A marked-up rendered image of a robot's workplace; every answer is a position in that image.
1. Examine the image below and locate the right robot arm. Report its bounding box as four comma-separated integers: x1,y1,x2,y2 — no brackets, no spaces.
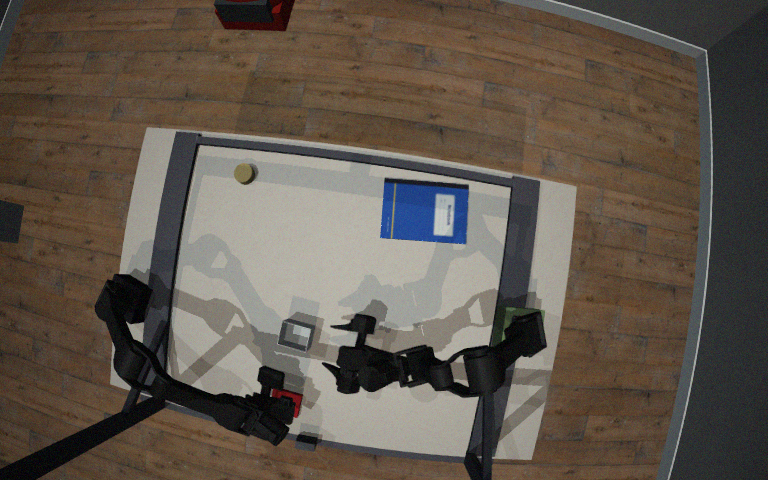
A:
336,311,547,398

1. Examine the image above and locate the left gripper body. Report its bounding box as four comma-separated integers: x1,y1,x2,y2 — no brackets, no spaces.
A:
245,366,285,441

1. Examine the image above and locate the black metal overhead frame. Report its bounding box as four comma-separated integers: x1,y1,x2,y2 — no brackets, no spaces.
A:
0,320,492,480

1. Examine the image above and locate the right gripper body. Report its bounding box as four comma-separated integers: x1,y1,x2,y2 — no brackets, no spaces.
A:
337,314,387,394

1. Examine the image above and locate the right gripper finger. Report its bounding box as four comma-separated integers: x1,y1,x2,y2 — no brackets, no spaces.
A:
330,319,354,332
322,362,342,386

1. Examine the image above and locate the red box lid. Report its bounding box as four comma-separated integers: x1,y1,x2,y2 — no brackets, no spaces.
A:
272,389,303,418

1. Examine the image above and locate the blue notebook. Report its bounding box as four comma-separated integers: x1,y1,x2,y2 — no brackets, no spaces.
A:
380,178,469,244

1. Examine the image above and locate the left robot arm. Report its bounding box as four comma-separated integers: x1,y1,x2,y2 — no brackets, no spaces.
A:
94,279,296,446

